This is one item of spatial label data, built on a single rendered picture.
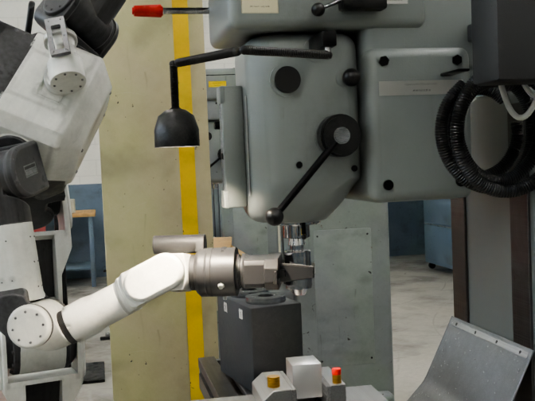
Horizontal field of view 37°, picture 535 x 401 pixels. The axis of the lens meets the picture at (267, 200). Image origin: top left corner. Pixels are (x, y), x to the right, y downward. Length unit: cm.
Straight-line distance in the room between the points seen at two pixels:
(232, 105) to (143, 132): 174
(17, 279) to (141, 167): 167
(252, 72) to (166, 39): 182
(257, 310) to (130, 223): 146
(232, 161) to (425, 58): 37
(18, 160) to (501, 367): 94
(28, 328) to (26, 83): 48
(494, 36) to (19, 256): 88
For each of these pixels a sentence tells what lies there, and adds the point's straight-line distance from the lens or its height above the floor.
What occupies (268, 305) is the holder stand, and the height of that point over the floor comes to 111.
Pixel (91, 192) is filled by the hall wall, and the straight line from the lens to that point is 1036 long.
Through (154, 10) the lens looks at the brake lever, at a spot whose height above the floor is 170.
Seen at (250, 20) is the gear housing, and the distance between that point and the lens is 129.
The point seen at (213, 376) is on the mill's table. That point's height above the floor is 92.
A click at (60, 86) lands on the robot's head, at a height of 157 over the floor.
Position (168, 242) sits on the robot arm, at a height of 128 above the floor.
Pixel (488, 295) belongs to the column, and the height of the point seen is 114.
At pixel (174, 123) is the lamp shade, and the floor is 148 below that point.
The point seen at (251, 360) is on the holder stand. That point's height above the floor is 99.
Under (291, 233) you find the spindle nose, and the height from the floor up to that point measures 129.
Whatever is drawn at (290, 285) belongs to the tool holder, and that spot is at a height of 120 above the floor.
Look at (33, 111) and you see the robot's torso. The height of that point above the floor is 153.
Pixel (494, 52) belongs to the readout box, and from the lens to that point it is 115.
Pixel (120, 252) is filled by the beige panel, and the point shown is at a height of 109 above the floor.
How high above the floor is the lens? 142
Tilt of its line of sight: 3 degrees down
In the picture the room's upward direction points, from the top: 2 degrees counter-clockwise
